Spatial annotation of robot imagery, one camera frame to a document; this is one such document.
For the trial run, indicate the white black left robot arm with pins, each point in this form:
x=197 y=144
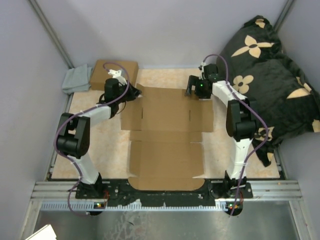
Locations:
x=73 y=136

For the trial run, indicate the black floral pillow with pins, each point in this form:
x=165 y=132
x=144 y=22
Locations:
x=256 y=67

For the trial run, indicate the grey metal corner rail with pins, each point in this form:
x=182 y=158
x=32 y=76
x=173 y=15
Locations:
x=51 y=33
x=283 y=14

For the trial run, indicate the white paper sheet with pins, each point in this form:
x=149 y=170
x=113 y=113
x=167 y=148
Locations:
x=45 y=233

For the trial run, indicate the right grey metal corner rail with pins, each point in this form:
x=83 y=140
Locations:
x=283 y=14

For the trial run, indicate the grey folded cloth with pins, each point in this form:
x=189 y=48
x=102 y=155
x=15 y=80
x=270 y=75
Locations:
x=77 y=79

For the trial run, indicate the aluminium frame rail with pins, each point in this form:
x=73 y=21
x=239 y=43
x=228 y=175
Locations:
x=266 y=190

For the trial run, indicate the white slotted cable duct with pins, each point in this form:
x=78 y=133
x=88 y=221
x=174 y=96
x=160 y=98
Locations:
x=136 y=206

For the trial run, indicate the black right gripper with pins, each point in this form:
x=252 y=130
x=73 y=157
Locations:
x=194 y=81

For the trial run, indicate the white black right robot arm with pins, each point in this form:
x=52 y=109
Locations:
x=241 y=125

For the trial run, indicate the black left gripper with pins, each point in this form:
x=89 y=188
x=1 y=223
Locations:
x=134 y=93

